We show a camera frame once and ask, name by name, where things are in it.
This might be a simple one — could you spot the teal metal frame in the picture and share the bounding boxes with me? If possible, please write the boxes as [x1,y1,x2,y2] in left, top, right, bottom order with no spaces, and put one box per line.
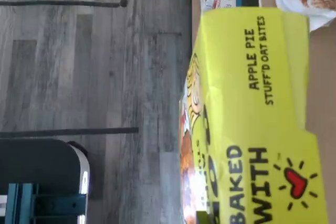
[7,183,88,224]

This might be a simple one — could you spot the green Bobo's apple pie box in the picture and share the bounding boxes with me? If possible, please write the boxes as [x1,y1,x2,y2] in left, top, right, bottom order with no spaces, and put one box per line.
[178,7,329,224]

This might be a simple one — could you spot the black floor cable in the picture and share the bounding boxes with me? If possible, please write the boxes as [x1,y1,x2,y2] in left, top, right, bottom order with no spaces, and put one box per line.
[0,0,129,9]
[0,126,140,139]

